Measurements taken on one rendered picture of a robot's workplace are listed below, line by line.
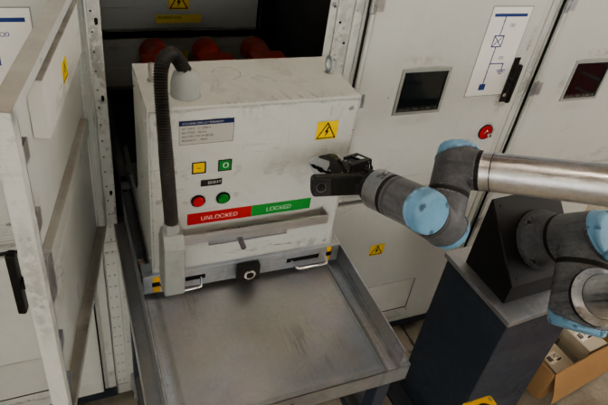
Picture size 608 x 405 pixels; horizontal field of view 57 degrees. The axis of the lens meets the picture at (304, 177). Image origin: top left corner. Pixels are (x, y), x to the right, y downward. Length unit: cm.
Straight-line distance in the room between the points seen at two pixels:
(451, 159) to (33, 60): 83
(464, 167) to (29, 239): 84
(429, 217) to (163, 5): 130
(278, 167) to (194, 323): 44
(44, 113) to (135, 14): 112
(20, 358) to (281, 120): 123
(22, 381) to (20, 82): 146
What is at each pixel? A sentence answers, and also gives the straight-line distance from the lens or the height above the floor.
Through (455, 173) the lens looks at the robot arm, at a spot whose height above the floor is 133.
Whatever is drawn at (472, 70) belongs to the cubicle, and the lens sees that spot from 188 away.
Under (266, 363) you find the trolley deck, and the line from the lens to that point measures 139.
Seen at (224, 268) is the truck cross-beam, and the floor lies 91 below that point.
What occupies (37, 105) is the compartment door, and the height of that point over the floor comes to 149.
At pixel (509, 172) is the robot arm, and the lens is 123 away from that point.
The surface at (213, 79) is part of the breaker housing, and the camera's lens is 131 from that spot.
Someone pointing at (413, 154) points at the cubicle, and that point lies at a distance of 194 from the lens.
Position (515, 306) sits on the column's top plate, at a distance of 187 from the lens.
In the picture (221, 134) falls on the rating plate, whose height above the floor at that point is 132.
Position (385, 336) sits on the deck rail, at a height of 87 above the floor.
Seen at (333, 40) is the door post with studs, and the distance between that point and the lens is 159.
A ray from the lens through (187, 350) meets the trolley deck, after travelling 141.
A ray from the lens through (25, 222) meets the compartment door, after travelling 92.
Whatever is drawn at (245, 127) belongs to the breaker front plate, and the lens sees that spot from 125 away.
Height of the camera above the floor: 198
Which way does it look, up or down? 35 degrees down
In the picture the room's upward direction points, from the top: 9 degrees clockwise
